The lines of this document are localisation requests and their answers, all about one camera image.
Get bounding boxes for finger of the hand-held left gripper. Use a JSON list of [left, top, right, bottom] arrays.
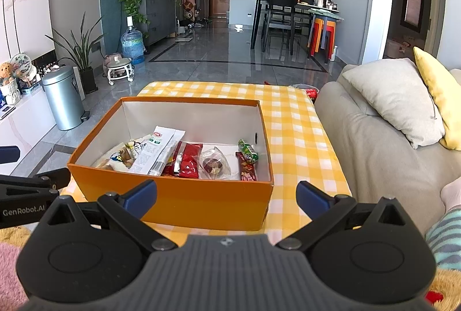
[[0, 146, 20, 165], [0, 168, 71, 191]]

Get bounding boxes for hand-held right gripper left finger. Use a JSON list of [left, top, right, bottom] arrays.
[[46, 179, 178, 251]]

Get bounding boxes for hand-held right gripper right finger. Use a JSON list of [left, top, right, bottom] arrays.
[[275, 181, 412, 250]]

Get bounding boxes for orange cardboard box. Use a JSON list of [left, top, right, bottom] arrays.
[[67, 97, 274, 232]]

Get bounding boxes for white bread packet blue logo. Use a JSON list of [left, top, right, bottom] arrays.
[[94, 143, 135, 173]]

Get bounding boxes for long white snack packet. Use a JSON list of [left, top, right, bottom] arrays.
[[135, 126, 186, 177]]

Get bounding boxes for shiny red snack packet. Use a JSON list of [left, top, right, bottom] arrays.
[[162, 141, 204, 179]]

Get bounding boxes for red sausage stick packet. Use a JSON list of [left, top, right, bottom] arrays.
[[235, 151, 257, 182]]

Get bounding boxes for green printed snack packet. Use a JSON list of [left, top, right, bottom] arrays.
[[238, 139, 260, 165]]

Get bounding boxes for chocolate pastry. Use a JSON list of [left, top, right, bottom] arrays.
[[199, 146, 232, 180]]

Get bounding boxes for pink and yellow fluffy blanket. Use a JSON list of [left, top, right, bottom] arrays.
[[0, 225, 461, 310]]

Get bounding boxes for beige sofa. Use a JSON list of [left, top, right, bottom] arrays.
[[315, 59, 461, 236]]

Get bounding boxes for silver pedal trash bin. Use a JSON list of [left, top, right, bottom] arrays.
[[41, 65, 90, 132]]

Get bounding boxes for brown stuffed bear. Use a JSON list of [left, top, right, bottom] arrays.
[[0, 62, 16, 86]]

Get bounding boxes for red and white plastic bag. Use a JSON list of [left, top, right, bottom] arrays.
[[290, 82, 320, 101]]

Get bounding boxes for long-leaf potted plant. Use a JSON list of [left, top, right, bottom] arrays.
[[45, 12, 105, 96]]

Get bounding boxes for beige cushion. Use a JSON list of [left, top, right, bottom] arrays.
[[341, 58, 445, 149]]

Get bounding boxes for white wheeled stool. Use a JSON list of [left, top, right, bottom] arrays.
[[106, 57, 135, 86]]

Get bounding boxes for person's leg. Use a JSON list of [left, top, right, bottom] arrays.
[[425, 177, 461, 270]]

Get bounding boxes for blue water jug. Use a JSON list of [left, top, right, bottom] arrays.
[[120, 16, 146, 65]]

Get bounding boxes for yellow cushion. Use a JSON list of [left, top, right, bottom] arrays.
[[413, 46, 461, 151]]

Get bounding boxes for stacked orange stools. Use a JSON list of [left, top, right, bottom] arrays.
[[307, 18, 337, 63]]

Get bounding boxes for grey cabinet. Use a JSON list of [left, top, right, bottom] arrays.
[[139, 0, 178, 47]]

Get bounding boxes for dining table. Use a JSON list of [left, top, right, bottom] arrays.
[[250, 0, 339, 52]]

